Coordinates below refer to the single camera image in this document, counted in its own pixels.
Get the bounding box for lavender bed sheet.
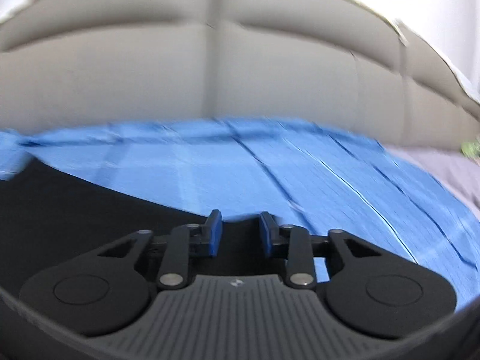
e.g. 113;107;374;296
386;146;480;211

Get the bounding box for blue plaid blanket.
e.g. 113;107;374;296
0;117;480;310

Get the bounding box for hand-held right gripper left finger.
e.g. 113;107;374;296
97;210;223;290

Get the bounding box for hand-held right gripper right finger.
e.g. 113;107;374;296
259;212;384;290

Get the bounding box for black pants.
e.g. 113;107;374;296
0;157;289;290

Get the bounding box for floral patterned cloth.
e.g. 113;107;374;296
460;139;480;159

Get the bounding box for beige padded headboard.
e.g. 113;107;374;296
0;0;480;154

